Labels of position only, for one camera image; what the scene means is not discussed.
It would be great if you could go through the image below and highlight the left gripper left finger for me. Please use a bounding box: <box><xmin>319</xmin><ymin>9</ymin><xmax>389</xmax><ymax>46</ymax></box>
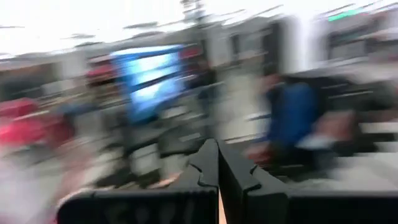
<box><xmin>57</xmin><ymin>139</ymin><xmax>219</xmax><ymax>224</ymax></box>

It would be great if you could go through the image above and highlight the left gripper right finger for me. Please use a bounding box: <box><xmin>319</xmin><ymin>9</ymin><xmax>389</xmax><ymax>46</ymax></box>
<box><xmin>218</xmin><ymin>141</ymin><xmax>398</xmax><ymax>224</ymax></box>

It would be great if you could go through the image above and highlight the person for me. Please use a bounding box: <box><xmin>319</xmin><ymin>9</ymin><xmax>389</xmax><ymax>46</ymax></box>
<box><xmin>244</xmin><ymin>73</ymin><xmax>357</xmax><ymax>177</ymax></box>

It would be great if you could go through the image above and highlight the monitor with blue screen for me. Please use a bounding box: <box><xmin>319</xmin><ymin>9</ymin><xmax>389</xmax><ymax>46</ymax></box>
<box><xmin>110</xmin><ymin>44</ymin><xmax>187</xmax><ymax>125</ymax></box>

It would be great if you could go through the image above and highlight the red desk lamp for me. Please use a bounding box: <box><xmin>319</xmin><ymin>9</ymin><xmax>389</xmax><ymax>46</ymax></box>
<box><xmin>0</xmin><ymin>62</ymin><xmax>118</xmax><ymax>147</ymax></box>

